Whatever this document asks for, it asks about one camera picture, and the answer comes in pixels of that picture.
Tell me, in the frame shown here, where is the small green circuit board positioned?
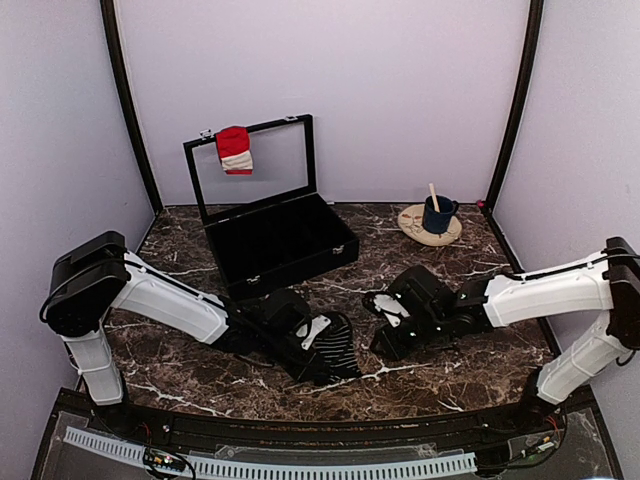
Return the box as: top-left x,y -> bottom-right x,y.
142,448 -> 187,473

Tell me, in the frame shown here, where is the black front rail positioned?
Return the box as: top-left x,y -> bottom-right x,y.
54,387 -> 596,451

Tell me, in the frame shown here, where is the red and beige sock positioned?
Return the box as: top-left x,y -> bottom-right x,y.
215,126 -> 254,175

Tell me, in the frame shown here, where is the wooden stick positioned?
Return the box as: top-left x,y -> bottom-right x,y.
428,183 -> 441,213

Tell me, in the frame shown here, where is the black display case box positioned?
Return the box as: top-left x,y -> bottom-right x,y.
183,114 -> 359,300

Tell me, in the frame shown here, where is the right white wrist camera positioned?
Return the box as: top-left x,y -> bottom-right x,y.
362,291 -> 410,328

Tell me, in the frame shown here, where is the dark blue mug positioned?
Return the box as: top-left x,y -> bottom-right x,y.
423,195 -> 459,234

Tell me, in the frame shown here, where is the black frame post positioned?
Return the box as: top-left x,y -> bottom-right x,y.
100,0 -> 164,215
484,0 -> 544,212

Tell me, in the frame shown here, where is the right black frame post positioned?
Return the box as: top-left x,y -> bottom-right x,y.
484,0 -> 544,212

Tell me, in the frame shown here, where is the left black frame post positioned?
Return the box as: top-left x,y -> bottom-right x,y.
100,0 -> 164,215

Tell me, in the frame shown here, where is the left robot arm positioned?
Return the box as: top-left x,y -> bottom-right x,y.
39,231 -> 331,436

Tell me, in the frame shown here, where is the beige ceramic saucer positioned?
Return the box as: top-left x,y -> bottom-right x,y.
397,203 -> 464,247

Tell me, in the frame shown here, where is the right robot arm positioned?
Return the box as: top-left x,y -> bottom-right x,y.
363,237 -> 639,434

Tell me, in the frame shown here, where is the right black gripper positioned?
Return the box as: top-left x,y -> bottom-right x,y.
370,309 -> 447,362

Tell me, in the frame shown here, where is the black white striped sock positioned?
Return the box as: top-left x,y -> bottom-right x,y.
309,311 -> 362,386

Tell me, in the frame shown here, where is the white slotted cable duct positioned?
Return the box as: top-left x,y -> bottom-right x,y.
63,427 -> 478,479

